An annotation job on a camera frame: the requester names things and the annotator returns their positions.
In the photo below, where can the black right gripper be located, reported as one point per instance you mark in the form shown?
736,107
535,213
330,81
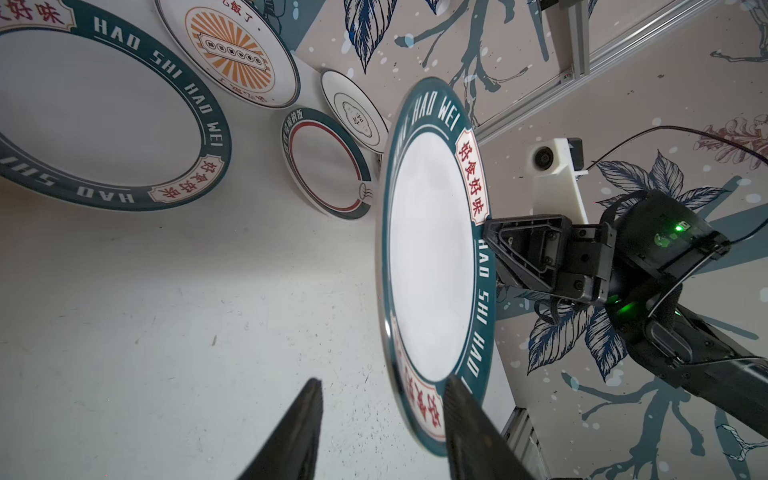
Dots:
530,252

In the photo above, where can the red green rim plate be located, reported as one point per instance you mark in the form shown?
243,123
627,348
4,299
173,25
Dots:
326,164

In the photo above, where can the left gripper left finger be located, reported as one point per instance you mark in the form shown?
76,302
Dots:
291,450

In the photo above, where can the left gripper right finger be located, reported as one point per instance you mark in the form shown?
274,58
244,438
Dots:
475,449

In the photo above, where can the green rim plate front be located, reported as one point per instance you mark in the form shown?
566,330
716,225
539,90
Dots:
436,275

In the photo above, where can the white black motif plate back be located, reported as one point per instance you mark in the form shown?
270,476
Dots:
355,111

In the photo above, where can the green rim plate back left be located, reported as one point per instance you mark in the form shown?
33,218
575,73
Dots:
97,112

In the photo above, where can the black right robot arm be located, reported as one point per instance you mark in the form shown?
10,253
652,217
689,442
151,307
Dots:
616,284

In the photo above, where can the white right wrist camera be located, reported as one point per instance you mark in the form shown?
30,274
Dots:
554,167

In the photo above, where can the orange sunburst plate back left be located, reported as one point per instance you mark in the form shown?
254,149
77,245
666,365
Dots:
236,47

